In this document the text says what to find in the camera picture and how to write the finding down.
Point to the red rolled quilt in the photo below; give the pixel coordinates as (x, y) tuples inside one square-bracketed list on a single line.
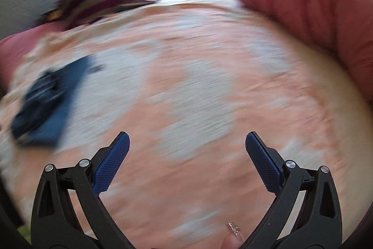
[(306, 4)]

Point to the pink pillow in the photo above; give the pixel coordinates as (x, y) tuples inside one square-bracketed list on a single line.
[(17, 53)]

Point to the blue pants with lace trim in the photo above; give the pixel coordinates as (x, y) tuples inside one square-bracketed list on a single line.
[(52, 109)]

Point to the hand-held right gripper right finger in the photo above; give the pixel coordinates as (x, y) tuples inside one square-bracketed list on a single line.
[(263, 161)]

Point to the yellow-green bed sheet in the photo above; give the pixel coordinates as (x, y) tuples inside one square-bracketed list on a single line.
[(24, 233)]

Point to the person's right hand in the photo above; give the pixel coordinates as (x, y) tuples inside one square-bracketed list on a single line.
[(231, 241)]

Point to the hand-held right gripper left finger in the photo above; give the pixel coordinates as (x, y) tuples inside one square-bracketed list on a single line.
[(112, 161)]

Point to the orange and white printed blanket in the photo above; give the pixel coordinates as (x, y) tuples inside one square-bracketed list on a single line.
[(204, 77)]

